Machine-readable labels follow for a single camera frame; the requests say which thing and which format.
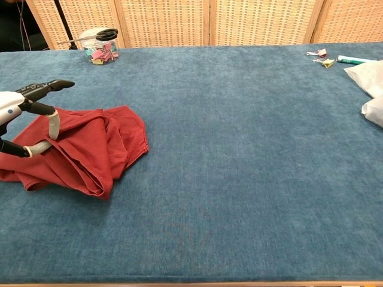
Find blue table cloth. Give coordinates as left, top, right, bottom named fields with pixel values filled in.
left=0, top=41, right=383, bottom=284

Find red t-shirt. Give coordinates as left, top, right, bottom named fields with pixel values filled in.
left=0, top=105, right=150, bottom=200

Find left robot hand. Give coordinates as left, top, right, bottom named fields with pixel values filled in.
left=0, top=79, right=75, bottom=158

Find pink binder clip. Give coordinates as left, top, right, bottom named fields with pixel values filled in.
left=306, top=48, right=327, bottom=59

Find white teal glue tube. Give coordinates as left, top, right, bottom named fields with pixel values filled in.
left=336, top=54, right=378, bottom=65

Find plain white plastic bag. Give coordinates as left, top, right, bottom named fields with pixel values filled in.
left=361, top=95, right=383, bottom=129

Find wicker folding screen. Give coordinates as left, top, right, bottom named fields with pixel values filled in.
left=25, top=0, right=383, bottom=50

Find pink clip inside jar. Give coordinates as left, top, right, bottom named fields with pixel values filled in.
left=91, top=49, right=111, bottom=61

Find clear plastic clip jar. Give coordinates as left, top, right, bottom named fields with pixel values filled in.
left=79, top=28, right=120, bottom=65

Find white bag with label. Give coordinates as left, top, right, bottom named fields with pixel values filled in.
left=344, top=59, right=383, bottom=99

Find yellow binder clip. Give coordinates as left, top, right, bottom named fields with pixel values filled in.
left=312, top=58, right=336, bottom=69

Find black tripod stand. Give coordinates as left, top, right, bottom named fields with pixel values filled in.
left=53, top=0, right=80, bottom=50

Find black-handled scissors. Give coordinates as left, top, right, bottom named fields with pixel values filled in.
left=57, top=28, right=119, bottom=45

